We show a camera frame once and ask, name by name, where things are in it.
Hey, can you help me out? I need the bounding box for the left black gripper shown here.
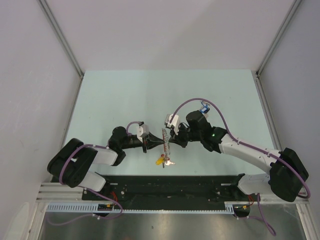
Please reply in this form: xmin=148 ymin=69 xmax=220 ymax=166
xmin=120 ymin=131 xmax=164 ymax=153

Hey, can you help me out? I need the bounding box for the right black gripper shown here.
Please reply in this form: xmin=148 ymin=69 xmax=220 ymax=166
xmin=169 ymin=122 xmax=202 ymax=149

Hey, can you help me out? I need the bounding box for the red handled key organizer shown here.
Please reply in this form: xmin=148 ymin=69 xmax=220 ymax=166
xmin=161 ymin=128 xmax=171 ymax=156

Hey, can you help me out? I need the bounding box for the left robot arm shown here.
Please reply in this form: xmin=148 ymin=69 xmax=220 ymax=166
xmin=47 ymin=123 xmax=164 ymax=200

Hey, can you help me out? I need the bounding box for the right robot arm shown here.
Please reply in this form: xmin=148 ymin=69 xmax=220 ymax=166
xmin=164 ymin=110 xmax=309 ymax=202

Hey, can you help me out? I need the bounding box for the blue tagged key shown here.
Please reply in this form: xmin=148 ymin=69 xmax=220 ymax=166
xmin=199 ymin=100 xmax=210 ymax=118

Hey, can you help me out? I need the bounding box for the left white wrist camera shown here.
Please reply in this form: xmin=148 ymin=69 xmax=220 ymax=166
xmin=136 ymin=121 xmax=150 ymax=142

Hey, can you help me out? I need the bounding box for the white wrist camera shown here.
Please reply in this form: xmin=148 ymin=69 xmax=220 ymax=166
xmin=164 ymin=114 xmax=181 ymax=131
xmin=136 ymin=121 xmax=150 ymax=142

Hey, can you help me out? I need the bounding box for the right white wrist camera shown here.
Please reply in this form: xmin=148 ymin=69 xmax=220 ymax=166
xmin=164 ymin=114 xmax=181 ymax=131

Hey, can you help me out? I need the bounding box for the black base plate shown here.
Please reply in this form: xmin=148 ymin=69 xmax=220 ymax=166
xmin=82 ymin=175 xmax=257 ymax=211

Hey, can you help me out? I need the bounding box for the white slotted cable duct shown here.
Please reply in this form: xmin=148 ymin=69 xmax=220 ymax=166
xmin=46 ymin=201 xmax=251 ymax=215

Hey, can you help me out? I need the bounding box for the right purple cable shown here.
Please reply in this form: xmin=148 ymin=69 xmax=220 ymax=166
xmin=172 ymin=98 xmax=312 ymax=200

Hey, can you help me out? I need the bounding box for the left aluminium frame post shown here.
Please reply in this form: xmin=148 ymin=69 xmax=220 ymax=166
xmin=36 ymin=0 xmax=84 ymax=80

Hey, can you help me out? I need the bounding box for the aluminium frame post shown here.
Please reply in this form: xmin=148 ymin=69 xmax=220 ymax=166
xmin=36 ymin=0 xmax=84 ymax=80
xmin=256 ymin=0 xmax=303 ymax=76

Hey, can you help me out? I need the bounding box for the right aluminium frame post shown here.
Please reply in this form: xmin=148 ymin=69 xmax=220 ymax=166
xmin=256 ymin=0 xmax=303 ymax=76

